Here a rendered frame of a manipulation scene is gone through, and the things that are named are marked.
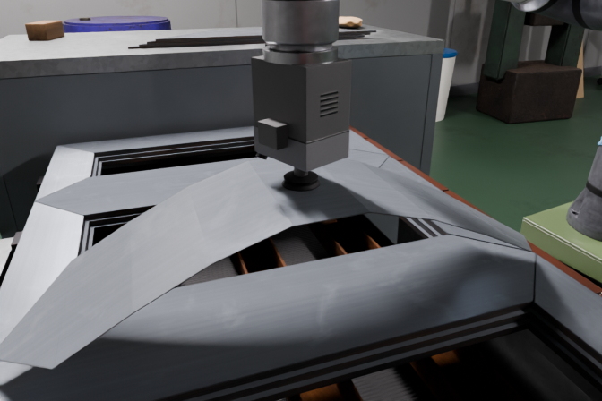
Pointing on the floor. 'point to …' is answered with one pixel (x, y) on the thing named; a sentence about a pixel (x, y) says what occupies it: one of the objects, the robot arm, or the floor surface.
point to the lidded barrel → (445, 81)
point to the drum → (116, 24)
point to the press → (528, 70)
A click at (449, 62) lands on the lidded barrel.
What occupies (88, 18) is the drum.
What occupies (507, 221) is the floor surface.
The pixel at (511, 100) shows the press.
